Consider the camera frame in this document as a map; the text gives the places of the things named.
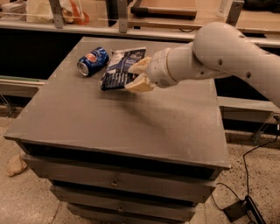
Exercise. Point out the grey metal shelf bracket right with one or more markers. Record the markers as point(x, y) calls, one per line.
point(235, 9)

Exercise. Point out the grey metal shelf bracket left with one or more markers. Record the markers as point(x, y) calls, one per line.
point(57, 14)

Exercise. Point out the grey drawer cabinet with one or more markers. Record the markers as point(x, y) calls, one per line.
point(146, 158)

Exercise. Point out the crumpled paper on floor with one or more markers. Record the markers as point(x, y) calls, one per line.
point(16, 165)

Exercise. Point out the black floor power box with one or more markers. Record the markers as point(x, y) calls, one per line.
point(244, 207)

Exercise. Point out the wooden tray with black rim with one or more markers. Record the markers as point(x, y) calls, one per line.
point(183, 9)

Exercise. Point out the blue pepsi can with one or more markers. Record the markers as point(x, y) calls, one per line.
point(93, 61)

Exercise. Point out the blue white chip bag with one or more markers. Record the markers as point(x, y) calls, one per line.
point(122, 60)

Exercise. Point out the grey metal shelf bracket middle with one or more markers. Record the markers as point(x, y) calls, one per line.
point(122, 15)

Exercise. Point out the grey metal shelf bracket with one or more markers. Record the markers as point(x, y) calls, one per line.
point(235, 9)
point(57, 14)
point(122, 15)

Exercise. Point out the blue rxbar blueberry bar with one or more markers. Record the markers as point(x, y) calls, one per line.
point(112, 81)

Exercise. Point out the orange white plastic bag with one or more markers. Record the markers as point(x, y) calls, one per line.
point(42, 11)

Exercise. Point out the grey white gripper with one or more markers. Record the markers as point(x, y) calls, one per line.
point(158, 67)

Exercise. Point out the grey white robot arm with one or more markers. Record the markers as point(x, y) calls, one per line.
point(217, 49)

